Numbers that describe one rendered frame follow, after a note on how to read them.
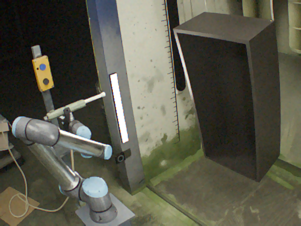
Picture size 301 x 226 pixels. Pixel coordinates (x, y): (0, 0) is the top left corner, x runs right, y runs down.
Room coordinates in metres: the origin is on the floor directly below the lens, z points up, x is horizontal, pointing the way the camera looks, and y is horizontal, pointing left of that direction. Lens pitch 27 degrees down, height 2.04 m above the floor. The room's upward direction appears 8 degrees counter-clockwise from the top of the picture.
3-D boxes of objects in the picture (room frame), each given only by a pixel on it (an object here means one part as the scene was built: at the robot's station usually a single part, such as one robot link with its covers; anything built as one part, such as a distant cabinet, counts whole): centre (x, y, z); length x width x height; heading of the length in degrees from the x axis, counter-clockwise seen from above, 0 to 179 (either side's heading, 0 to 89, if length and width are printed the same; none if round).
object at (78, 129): (1.66, 0.45, 1.13); 0.12 x 0.09 x 0.10; 34
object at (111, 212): (1.39, 0.40, 0.69); 0.19 x 0.19 x 0.10
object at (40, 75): (2.13, 0.78, 1.42); 0.12 x 0.06 x 0.26; 124
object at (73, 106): (1.97, 0.52, 1.10); 0.49 x 0.05 x 0.23; 124
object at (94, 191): (1.39, 0.40, 0.83); 0.17 x 0.15 x 0.18; 61
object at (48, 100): (2.17, 0.81, 0.82); 0.06 x 0.06 x 1.64; 34
